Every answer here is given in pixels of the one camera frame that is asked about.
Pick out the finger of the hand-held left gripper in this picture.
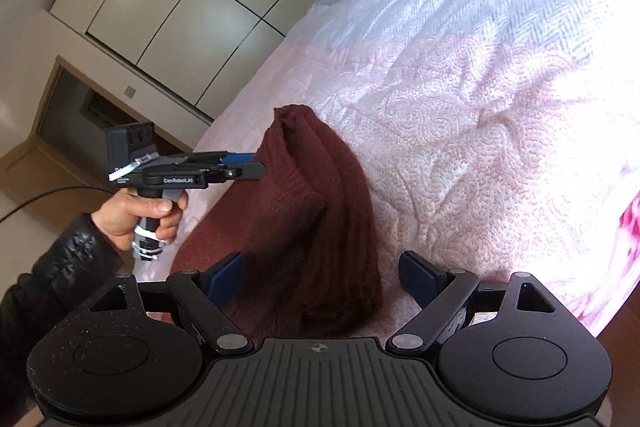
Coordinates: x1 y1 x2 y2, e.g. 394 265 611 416
221 163 266 182
219 152 259 166

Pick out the white panelled wardrobe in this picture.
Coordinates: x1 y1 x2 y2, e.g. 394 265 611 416
47 0 331 122

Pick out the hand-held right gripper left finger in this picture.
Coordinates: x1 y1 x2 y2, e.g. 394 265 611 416
89 253 253 356

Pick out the black cable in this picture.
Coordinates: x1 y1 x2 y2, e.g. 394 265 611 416
0 187 118 225

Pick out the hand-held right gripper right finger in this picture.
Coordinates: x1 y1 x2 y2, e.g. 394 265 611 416
386 251 560 355

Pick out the dark red knit sweater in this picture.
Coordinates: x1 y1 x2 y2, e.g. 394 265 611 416
170 104 386 340

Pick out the person's left hand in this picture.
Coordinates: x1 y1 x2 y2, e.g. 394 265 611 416
91 196 188 252

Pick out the bed with striped blanket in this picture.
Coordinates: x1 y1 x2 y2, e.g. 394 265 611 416
135 0 640 338

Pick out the pink floral cloth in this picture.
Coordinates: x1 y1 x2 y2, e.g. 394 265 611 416
575 194 640 338

